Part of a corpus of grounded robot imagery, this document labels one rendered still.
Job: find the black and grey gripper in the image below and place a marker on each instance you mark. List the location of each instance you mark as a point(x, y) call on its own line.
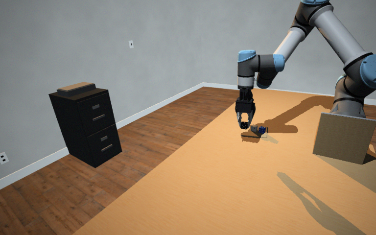
point(244, 106)

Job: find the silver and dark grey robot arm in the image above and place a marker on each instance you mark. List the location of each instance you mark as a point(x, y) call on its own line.
point(359, 79)

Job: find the white die with black pips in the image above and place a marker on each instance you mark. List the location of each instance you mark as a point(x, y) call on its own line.
point(254, 128)

